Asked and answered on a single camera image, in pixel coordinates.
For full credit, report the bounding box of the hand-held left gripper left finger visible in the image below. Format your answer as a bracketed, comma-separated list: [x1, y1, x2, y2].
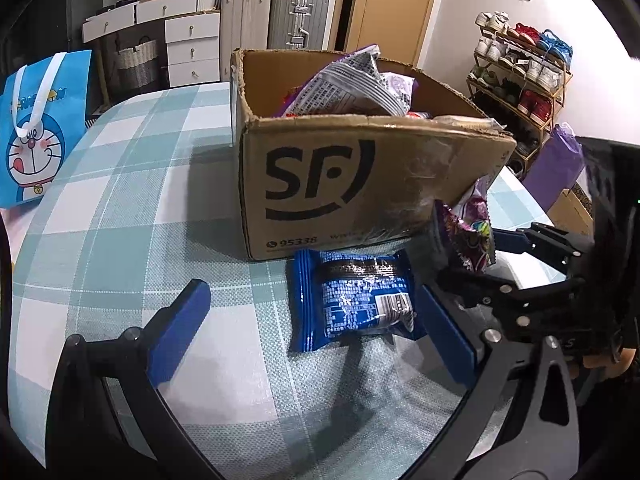
[47, 280, 226, 480]

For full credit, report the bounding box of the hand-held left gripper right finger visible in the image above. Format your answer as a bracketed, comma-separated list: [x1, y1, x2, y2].
[415, 284, 583, 480]

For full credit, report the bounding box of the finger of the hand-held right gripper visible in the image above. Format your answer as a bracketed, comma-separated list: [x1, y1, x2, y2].
[490, 222, 596, 277]
[434, 265, 517, 311]

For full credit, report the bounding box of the purple candy packet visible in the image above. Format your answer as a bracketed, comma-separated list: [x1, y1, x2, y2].
[432, 177, 496, 273]

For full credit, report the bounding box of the blue snack packet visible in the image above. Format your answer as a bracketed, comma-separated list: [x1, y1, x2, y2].
[286, 248, 428, 353]

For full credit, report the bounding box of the brown cardboard box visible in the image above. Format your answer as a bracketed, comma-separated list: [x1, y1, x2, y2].
[230, 49, 517, 262]

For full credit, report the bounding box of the purple and white snack bag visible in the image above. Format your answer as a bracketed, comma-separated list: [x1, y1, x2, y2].
[280, 45, 418, 118]

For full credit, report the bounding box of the person's right hand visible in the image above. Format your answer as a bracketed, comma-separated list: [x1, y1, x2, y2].
[570, 345, 638, 386]

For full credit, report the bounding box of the small cardboard box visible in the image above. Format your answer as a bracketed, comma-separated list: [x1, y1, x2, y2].
[547, 187, 596, 238]

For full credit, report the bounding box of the plaid tablecloth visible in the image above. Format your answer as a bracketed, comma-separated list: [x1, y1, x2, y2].
[7, 80, 566, 480]

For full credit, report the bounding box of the shoe rack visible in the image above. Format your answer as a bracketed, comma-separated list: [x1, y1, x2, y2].
[467, 12, 573, 181]

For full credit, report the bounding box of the row of shoes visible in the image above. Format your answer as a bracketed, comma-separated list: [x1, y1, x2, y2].
[472, 11, 573, 121]

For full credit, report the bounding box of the blue cartoon tote bag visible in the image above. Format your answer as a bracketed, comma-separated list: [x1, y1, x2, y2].
[0, 50, 93, 209]

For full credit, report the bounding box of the wooden door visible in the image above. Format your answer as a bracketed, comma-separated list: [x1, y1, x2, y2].
[342, 0, 443, 68]

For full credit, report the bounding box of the wicker basket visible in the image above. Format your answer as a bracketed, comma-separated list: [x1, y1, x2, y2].
[116, 37, 160, 92]

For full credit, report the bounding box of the white drawer cabinet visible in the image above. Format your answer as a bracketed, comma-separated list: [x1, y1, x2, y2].
[81, 0, 223, 88]

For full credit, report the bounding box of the silver suitcase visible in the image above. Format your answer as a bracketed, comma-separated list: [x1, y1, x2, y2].
[267, 0, 331, 51]

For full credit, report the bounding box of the beige suitcase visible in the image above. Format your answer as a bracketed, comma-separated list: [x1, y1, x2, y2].
[220, 0, 273, 81]

